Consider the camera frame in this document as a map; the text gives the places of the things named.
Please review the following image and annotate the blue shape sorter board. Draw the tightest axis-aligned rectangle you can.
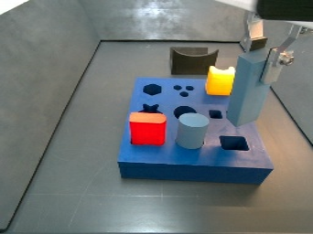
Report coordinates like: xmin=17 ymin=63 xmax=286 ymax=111
xmin=118 ymin=78 xmax=274 ymax=185

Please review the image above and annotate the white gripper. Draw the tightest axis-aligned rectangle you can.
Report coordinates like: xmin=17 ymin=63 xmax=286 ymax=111
xmin=217 ymin=0 xmax=313 ymax=85

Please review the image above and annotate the black curved fixture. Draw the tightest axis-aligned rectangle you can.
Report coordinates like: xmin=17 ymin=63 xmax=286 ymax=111
xmin=170 ymin=47 xmax=219 ymax=75

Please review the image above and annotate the yellow arch block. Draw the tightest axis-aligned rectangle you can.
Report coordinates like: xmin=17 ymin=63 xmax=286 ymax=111
xmin=206 ymin=66 xmax=235 ymax=96

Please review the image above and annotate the light blue rectangular block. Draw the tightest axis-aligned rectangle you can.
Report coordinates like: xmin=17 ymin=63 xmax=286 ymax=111
xmin=226 ymin=49 xmax=270 ymax=126

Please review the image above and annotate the light blue cylinder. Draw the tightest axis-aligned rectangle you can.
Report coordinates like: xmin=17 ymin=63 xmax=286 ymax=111
xmin=177 ymin=112 xmax=209 ymax=149

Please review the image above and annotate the red rounded block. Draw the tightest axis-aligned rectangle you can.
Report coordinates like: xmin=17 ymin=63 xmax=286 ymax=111
xmin=128 ymin=112 xmax=166 ymax=145

